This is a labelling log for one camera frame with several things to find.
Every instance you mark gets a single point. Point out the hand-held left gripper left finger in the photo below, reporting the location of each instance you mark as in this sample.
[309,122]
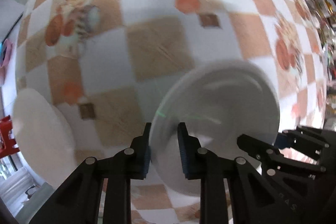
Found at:
[147,158]

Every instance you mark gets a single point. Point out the pink plastic basin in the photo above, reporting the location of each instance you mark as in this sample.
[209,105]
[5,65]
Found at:
[5,56]

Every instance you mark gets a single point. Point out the large white bowl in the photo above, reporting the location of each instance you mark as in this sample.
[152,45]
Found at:
[223,113]

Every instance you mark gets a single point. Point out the white plate at left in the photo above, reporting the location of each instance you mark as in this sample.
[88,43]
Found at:
[39,134]

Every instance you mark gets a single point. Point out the grey-green ribbed bench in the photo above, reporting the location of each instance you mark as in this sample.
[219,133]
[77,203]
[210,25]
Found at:
[15,184]

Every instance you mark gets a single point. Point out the red plastic stool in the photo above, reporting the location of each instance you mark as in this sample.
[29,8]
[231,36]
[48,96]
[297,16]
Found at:
[6,134]

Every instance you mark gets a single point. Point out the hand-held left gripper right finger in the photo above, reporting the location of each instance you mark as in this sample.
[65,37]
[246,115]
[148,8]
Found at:
[182,150]

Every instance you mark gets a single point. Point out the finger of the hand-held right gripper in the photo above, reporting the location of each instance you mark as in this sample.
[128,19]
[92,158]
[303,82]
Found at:
[252,144]
[280,140]

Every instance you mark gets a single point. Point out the checkered printed tablecloth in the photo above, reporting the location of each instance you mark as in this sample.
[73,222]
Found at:
[157,56]

